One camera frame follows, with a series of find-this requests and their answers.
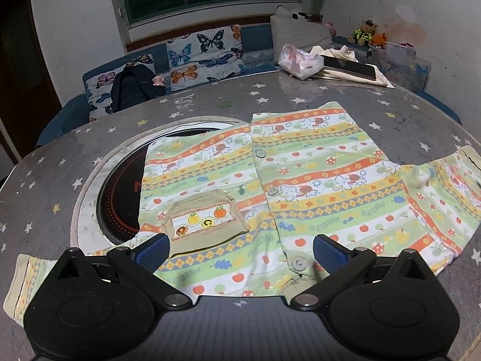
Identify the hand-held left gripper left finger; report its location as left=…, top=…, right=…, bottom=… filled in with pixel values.
left=47, top=234, right=191, bottom=311

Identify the white pillow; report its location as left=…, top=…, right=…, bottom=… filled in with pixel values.
left=270, top=11, right=335, bottom=52

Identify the butterfly-print cushion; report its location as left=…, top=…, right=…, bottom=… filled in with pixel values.
left=84, top=54, right=156, bottom=122

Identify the teddy bear in yellow vest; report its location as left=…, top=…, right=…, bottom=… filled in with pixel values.
left=346, top=19, right=378, bottom=48

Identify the large butterfly-print pillow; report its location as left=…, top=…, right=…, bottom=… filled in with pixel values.
left=166, top=25, right=247, bottom=92

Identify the blue sofa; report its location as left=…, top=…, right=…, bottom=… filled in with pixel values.
left=35, top=23, right=463, bottom=148

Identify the clear plastic storage box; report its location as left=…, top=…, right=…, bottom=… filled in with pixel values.
left=370, top=41, right=432, bottom=91

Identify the dark tablet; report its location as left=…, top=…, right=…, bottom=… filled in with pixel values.
left=321, top=56, right=377, bottom=82

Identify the dark wooden door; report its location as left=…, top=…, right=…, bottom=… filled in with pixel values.
left=0, top=0, right=63, bottom=167

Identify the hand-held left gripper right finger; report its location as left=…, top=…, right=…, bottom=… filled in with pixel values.
left=291, top=234, right=434, bottom=311

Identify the black and white plush toy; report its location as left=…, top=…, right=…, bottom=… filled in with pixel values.
left=276, top=5, right=324, bottom=24

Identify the black round induction cooktop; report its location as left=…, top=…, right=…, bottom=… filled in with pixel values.
left=96, top=122, right=241, bottom=246

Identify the striped fruit-print child's shirt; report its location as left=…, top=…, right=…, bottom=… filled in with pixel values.
left=2, top=101, right=481, bottom=317

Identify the pink and white plastic bag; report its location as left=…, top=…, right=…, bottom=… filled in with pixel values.
left=278, top=44, right=325, bottom=81

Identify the black bag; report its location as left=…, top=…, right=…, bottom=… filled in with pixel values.
left=110, top=64, right=166, bottom=113

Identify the cream cloth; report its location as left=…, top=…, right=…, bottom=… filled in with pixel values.
left=308, top=45, right=396, bottom=89

